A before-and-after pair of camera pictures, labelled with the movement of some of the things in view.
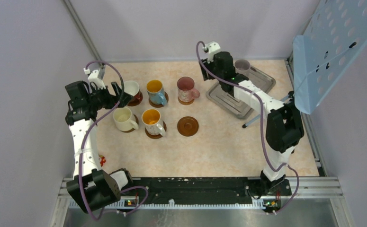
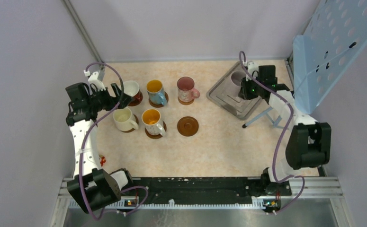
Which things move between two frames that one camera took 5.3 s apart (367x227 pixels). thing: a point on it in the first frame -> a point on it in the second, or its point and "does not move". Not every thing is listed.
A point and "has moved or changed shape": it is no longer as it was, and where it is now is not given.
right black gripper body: (207, 74) -> (250, 89)
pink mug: (186, 92) does not move
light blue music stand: (337, 31) does not move
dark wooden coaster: (133, 129) does not move
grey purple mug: (242, 66) has moved or changed shape
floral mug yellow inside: (151, 118) does not move
